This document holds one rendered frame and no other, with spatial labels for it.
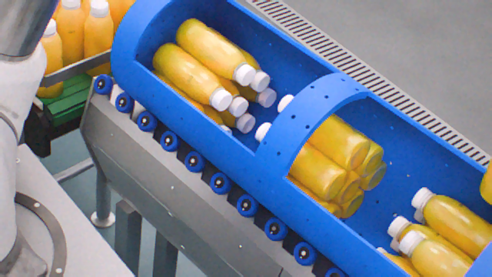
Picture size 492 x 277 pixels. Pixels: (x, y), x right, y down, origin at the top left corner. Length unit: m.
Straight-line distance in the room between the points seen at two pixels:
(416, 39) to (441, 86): 0.36
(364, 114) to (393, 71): 2.14
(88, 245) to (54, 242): 0.05
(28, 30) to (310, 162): 0.54
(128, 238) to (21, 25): 0.97
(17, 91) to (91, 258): 0.28
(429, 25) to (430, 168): 2.62
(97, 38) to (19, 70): 0.64
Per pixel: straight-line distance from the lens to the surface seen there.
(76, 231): 1.30
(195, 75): 1.54
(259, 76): 1.59
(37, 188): 1.37
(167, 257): 2.21
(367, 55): 3.75
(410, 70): 3.73
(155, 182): 1.69
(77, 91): 1.85
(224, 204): 1.57
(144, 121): 1.67
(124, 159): 1.75
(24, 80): 1.21
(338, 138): 1.40
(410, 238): 1.34
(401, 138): 1.52
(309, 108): 1.36
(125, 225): 1.98
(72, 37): 1.86
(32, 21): 1.15
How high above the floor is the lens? 2.05
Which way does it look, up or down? 41 degrees down
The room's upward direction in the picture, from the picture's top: 10 degrees clockwise
